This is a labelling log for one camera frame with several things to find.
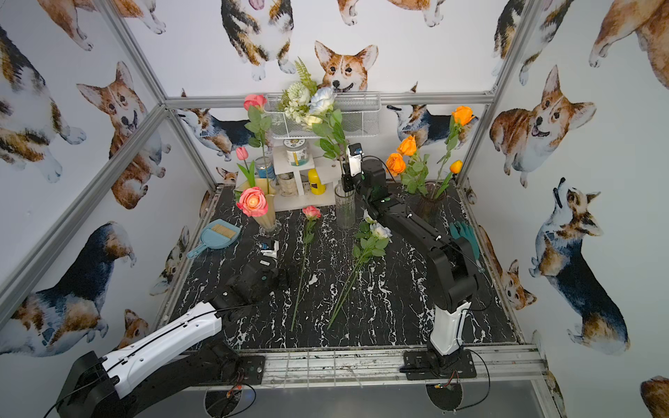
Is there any blue tin can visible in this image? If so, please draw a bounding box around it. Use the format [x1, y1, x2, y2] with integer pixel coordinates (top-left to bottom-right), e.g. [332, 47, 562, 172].
[254, 156, 276, 181]

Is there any white green artificial bouquet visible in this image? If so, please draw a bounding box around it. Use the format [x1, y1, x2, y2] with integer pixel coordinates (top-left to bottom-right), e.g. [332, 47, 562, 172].
[277, 57, 320, 127]

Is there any cream rose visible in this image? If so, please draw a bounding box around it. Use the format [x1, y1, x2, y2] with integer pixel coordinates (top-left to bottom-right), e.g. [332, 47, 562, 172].
[304, 111, 355, 207]

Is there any white lidded jar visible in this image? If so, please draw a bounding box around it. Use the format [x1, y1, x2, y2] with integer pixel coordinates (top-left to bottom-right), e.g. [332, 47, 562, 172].
[283, 139, 310, 167]

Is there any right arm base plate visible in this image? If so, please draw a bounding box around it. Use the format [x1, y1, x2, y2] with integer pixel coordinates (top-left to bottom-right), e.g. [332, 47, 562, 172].
[399, 348, 477, 381]

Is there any teal rubber glove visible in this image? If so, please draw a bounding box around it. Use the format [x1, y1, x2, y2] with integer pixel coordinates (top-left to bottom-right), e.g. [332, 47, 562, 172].
[449, 221, 480, 261]

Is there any pink rose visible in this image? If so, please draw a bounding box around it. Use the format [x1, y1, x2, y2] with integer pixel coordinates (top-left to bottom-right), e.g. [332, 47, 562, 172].
[244, 94, 271, 158]
[290, 206, 322, 331]
[236, 186, 268, 218]

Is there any yellow bottle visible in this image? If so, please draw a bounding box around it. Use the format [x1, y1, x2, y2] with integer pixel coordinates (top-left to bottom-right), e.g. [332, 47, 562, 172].
[308, 168, 326, 195]

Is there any purple glass vase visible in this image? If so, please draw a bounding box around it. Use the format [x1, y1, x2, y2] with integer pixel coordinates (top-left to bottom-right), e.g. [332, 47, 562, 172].
[414, 181, 446, 226]

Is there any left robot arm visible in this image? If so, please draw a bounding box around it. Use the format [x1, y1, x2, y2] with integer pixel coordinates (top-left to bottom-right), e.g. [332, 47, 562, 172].
[52, 256, 289, 417]

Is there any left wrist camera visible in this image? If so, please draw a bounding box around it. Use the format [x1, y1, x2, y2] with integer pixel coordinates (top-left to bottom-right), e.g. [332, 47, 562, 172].
[259, 237, 280, 260]

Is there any teal dustpan with brush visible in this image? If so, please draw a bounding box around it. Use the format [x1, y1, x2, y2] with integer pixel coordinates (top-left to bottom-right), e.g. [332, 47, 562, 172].
[186, 219, 241, 259]

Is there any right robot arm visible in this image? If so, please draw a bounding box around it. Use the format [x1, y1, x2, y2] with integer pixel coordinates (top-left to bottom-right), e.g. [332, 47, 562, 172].
[343, 156, 481, 376]

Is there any clear glass cylinder vase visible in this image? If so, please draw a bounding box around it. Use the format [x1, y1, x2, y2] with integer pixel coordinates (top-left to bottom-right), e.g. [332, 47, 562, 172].
[334, 184, 355, 230]

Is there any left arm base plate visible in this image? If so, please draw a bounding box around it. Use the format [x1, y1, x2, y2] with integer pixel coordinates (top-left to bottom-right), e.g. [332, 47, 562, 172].
[211, 355, 267, 387]

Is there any yellow fluted vase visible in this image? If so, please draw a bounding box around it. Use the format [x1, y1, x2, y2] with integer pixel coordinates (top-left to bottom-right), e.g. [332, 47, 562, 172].
[234, 178, 278, 234]

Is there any white wire basket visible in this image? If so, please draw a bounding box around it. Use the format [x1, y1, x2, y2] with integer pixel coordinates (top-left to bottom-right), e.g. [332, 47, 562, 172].
[265, 92, 381, 139]

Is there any white rose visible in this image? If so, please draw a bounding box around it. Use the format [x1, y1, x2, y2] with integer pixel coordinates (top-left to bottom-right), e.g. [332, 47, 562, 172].
[327, 220, 392, 330]
[363, 209, 376, 225]
[308, 87, 348, 169]

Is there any white wooden shelf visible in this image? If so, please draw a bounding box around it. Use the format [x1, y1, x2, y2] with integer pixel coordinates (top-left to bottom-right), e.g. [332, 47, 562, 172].
[234, 145, 358, 212]

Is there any orange tulip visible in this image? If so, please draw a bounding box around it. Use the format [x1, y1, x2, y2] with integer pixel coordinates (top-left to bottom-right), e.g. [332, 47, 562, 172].
[433, 160, 463, 200]

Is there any orange rose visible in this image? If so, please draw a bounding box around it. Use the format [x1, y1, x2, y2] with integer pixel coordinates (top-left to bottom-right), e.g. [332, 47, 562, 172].
[437, 106, 477, 183]
[386, 152, 429, 196]
[397, 136, 430, 196]

